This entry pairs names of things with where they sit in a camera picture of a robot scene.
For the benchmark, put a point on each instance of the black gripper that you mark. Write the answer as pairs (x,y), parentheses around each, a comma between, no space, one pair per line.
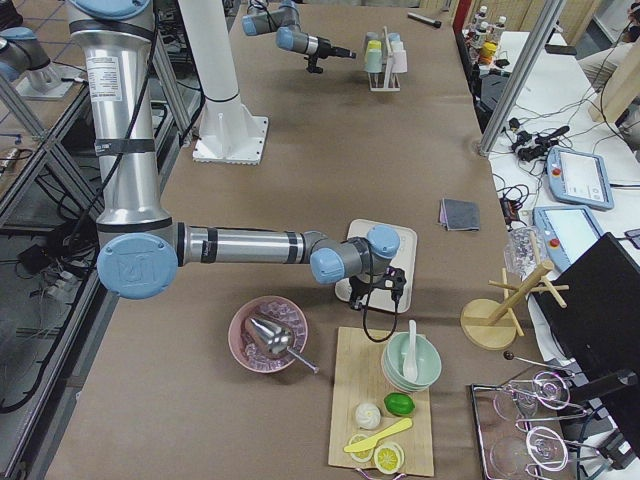
(358,286)
(330,49)

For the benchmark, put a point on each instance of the mint green cup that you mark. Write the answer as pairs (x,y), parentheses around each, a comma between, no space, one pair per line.
(373,61)

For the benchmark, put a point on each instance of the cream rabbit tray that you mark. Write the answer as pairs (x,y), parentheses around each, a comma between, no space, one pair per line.
(404,259)

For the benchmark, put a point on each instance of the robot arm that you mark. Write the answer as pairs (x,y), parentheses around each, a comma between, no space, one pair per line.
(285,23)
(141,245)

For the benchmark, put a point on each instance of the pink cup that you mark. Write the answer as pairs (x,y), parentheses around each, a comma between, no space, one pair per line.
(399,62)

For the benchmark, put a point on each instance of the grey folded cloth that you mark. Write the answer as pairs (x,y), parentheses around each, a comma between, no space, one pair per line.
(459,215)

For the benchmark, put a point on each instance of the white ceramic spoon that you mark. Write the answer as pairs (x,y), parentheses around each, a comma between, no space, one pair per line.
(410,367)

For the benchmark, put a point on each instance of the wooden mug tree stand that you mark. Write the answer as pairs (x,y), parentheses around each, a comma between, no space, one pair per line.
(493,325)

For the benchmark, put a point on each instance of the wooden cutting board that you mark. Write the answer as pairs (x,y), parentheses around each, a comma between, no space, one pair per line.
(359,379)

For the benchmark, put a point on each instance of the green lime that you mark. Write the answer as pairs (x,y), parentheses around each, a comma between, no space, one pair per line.
(399,404)

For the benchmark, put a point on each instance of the metal ice scoop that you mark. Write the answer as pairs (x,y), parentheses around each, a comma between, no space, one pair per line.
(275,339)

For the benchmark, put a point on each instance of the white steamed bun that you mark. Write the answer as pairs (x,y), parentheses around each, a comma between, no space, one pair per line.
(367,416)

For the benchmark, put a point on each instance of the pink ice bowl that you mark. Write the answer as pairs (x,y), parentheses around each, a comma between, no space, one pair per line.
(245,349)

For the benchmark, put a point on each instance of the yellow plastic knife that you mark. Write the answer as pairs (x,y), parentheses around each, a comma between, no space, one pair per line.
(371,441)

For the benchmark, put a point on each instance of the blue teach pendant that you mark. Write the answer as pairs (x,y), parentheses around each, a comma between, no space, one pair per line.
(579,178)
(567,232)

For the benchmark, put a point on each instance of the white wire cup rack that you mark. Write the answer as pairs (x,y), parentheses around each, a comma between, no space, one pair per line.
(385,81)

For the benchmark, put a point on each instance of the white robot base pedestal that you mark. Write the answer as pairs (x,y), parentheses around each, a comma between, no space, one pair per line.
(228,132)

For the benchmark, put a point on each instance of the aluminium frame post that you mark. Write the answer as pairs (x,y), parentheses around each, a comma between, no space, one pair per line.
(535,42)

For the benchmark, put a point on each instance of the black wire glass rack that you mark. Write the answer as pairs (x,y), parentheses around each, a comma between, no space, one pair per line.
(511,448)

